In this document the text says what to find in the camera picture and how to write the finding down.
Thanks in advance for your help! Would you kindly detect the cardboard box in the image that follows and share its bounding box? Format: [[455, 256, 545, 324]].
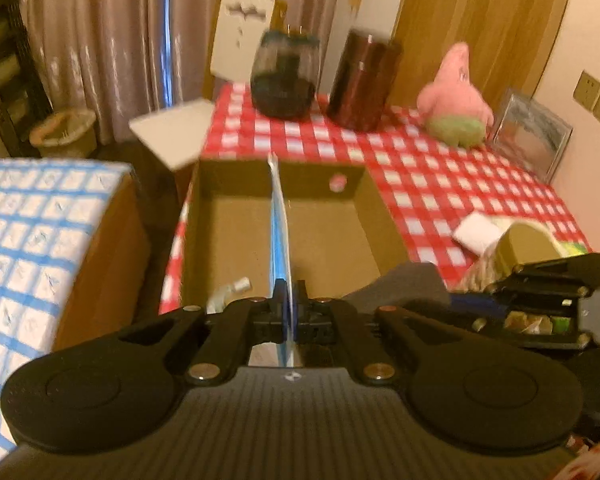
[[177, 157, 411, 311]]

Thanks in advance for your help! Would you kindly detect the white chair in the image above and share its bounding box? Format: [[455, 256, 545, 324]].
[[129, 0, 288, 171]]

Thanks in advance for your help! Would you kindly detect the blue checked cloth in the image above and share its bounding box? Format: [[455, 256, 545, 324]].
[[0, 157, 136, 471]]

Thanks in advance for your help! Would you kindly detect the wooden door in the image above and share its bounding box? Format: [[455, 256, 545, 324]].
[[390, 0, 578, 116]]

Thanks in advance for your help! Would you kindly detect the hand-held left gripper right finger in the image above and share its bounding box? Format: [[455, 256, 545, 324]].
[[292, 281, 461, 385]]

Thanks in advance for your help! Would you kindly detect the silver picture frame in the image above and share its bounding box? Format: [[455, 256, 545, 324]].
[[487, 87, 574, 184]]

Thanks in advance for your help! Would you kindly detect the wooden low table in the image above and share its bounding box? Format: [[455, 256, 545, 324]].
[[50, 170, 153, 351]]

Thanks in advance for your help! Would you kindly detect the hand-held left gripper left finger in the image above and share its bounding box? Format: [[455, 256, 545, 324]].
[[115, 280, 288, 386]]

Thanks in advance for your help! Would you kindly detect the cashew jar with gold lid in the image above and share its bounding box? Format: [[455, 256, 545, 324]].
[[457, 221, 571, 336]]

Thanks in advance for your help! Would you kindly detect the patterned curtain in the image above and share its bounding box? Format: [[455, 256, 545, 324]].
[[10, 0, 361, 146]]

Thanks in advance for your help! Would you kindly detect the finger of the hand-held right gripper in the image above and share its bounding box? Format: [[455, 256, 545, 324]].
[[484, 253, 600, 298], [447, 294, 594, 351]]

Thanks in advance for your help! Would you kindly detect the white cable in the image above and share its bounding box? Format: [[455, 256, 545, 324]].
[[206, 276, 253, 313]]

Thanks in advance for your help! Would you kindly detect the brown metal canister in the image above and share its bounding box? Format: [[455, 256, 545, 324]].
[[326, 29, 403, 132]]

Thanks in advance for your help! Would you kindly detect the dark glass jar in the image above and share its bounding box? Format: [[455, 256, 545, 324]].
[[250, 27, 323, 121]]

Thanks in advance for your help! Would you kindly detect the pink starfish plush toy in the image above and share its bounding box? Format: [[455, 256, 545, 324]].
[[416, 42, 495, 148]]

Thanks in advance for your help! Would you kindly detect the red checked tablecloth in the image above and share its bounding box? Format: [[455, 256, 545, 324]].
[[160, 82, 593, 316]]

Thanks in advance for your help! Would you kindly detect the pink printed cloth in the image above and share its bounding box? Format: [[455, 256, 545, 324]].
[[565, 435, 600, 480]]

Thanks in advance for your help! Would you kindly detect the black folding rack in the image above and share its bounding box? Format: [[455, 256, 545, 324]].
[[0, 0, 53, 158]]

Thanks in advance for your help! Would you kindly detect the woven waste basket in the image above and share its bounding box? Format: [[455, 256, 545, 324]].
[[29, 107, 98, 161]]

